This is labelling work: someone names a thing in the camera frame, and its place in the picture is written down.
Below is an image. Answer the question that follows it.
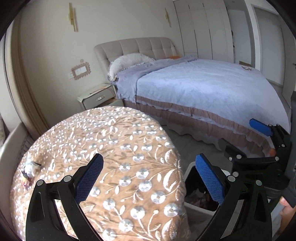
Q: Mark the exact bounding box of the white trash bin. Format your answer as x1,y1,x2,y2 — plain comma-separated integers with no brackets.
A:
184,162,219,217

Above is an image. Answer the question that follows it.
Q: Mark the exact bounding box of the person's right hand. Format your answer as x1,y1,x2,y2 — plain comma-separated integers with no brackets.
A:
271,197,295,236

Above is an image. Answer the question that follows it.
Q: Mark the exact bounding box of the bed with lavender cover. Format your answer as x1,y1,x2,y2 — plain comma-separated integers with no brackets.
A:
107,56,290,157

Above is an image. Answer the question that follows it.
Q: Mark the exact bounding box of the grey white crumpled wrapper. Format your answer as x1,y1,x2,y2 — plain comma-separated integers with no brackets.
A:
22,156,42,181

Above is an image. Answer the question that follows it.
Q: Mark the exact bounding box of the beige window seat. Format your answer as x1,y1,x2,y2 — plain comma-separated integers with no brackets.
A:
0,123,34,226

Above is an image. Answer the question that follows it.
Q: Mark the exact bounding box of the floral beige tablecloth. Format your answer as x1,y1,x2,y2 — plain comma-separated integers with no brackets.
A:
10,106,190,240

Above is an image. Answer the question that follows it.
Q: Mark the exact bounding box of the grey room door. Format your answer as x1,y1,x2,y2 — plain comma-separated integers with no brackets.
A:
254,8,285,85

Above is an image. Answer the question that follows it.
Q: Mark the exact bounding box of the beige wardrobe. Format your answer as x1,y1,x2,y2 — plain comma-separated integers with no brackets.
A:
174,1,234,63

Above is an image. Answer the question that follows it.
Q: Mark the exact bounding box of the beige tufted headboard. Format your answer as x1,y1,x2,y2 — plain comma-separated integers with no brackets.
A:
94,37,180,79

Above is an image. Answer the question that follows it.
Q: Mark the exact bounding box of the white bedside nightstand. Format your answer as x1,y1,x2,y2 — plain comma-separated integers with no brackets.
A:
77,84,124,110

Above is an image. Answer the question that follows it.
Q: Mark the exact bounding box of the white fluffy pillow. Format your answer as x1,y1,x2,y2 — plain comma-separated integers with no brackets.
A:
107,53,155,82

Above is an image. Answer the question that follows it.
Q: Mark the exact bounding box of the gold wall sconce right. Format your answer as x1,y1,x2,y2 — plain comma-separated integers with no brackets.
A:
165,8,171,28

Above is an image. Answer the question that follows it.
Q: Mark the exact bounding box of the gold wall sconce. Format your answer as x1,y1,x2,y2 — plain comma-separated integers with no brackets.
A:
165,8,171,28
68,3,78,32

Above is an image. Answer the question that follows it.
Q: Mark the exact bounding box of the framed wall switch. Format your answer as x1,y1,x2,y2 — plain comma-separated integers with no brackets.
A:
71,62,91,80

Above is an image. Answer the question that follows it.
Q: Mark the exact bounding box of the gold wall sconce left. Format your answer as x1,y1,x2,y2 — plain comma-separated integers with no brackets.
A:
68,3,78,32

